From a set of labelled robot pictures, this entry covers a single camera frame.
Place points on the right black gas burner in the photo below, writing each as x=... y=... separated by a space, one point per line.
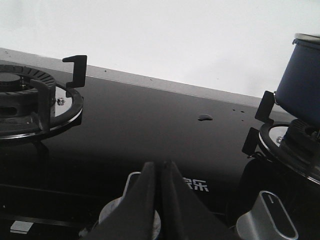
x=301 y=143

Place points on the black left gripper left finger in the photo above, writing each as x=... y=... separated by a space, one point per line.
x=131 y=216

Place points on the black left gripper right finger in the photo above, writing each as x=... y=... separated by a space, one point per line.
x=185 y=216

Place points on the left black pot support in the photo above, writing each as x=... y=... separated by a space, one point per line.
x=67 y=107

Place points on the black glass gas stove top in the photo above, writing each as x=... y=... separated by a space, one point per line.
x=54 y=187

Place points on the black pot support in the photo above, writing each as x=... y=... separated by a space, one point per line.
x=67 y=107
x=266 y=141

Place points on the blue cooking pot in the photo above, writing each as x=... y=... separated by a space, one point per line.
x=299 y=89

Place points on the right black pot support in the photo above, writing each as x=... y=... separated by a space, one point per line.
x=266 y=141

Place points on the black gas burner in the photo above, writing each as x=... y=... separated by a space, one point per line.
x=26 y=96
x=301 y=143

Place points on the right silver stove knob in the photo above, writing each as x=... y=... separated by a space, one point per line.
x=267 y=220

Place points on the left black gas burner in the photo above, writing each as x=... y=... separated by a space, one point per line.
x=26 y=96

